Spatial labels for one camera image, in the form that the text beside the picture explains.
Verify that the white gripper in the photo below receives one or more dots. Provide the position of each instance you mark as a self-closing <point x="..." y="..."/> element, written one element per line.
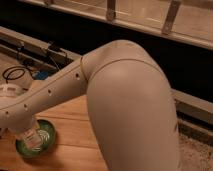
<point x="24" y="126"/>

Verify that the small white bottle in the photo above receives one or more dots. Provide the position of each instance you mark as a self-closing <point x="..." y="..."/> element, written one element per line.
<point x="32" y="139"/>

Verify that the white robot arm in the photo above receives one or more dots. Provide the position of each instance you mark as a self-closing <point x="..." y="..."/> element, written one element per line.
<point x="129" y="101"/>

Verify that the green ceramic bowl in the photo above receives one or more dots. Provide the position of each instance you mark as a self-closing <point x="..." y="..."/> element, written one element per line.
<point x="46" y="131"/>

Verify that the blue object behind table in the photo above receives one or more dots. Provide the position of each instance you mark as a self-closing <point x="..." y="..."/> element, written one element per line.
<point x="41" y="75"/>

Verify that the black clamp on rail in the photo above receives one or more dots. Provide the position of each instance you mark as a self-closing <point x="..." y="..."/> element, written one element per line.
<point x="54" y="47"/>

